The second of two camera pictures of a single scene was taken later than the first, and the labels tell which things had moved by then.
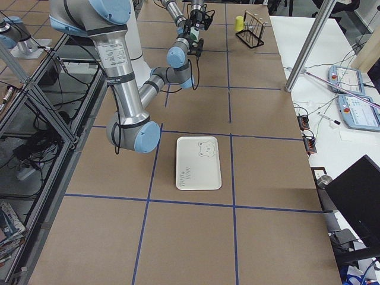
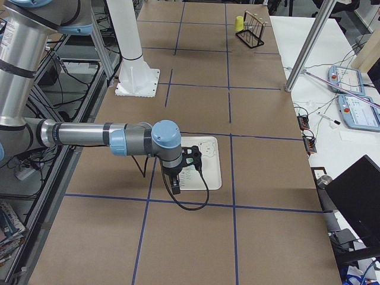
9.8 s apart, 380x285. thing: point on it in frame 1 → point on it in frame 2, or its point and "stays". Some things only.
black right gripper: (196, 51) → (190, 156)
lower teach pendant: (358, 114) stays
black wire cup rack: (253, 30) stays
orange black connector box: (303, 122) stays
